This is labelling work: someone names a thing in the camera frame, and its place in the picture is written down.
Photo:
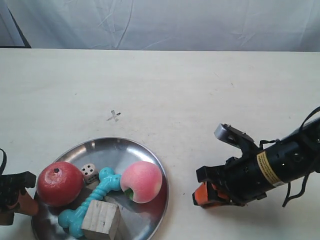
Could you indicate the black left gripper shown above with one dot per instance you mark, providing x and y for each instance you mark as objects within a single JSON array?
[{"x": 14, "y": 197}]

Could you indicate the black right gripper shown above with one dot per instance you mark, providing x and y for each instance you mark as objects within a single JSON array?
[{"x": 224, "y": 185}]

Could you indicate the round steel plate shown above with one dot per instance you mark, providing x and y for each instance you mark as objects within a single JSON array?
[{"x": 138, "y": 221}]

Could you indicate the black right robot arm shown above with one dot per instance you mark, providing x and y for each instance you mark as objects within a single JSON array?
[{"x": 260, "y": 168}]

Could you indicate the red toy apple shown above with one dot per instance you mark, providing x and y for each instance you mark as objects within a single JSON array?
[{"x": 59, "y": 184}]

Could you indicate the teal bone toy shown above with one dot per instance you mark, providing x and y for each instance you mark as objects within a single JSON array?
[{"x": 73, "y": 219}]

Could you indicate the pink toy peach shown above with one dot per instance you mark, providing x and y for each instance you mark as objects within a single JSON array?
[{"x": 141, "y": 181}]

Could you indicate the small wooden die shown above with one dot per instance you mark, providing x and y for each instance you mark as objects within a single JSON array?
[{"x": 90, "y": 173}]

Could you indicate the wooden cube block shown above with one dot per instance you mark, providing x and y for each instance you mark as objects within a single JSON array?
[{"x": 101, "y": 220}]

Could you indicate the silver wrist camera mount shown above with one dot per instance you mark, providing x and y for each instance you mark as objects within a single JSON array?
[{"x": 236, "y": 138}]

